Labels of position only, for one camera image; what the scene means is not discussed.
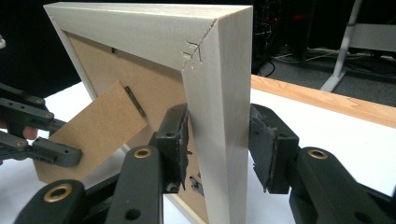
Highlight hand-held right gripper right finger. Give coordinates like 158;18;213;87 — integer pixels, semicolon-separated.
247;104;301;195

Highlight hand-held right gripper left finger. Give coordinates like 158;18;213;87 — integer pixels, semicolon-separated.
154;103;191;194

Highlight white wooden picture frame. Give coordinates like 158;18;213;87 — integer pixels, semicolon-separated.
33;1;254;224

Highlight light wooden table edge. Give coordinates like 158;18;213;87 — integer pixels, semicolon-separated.
250;74;396;129

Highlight dark equipment rack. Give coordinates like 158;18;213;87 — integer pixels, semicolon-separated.
251;0;311;74

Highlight cables on floor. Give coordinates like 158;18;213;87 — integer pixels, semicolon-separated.
258;46;396;82

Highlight white metal desk frame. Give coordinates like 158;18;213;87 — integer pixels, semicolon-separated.
320;0;396;93

